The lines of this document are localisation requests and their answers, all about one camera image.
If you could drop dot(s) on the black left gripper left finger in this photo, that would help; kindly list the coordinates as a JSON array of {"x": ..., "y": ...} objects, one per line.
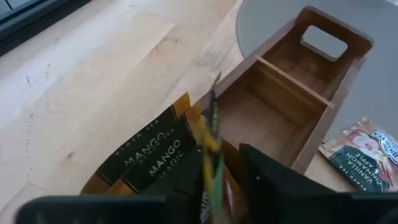
[{"x": 186, "y": 186}]

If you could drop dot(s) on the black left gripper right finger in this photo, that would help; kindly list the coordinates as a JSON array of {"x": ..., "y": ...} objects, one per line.
[{"x": 267, "y": 186}]

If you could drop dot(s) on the brown wooden tea box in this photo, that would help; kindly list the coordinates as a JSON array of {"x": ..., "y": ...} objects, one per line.
[{"x": 280, "y": 102}]

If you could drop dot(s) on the vanilla cinnamon apple tea packet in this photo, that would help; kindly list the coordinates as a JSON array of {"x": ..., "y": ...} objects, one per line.
[{"x": 357, "y": 161}]

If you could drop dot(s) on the grey round mat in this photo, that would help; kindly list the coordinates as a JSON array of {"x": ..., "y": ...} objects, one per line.
[{"x": 379, "y": 81}]

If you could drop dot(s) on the black table edge rail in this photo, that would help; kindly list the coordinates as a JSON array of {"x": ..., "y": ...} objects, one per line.
[{"x": 18, "y": 34}]

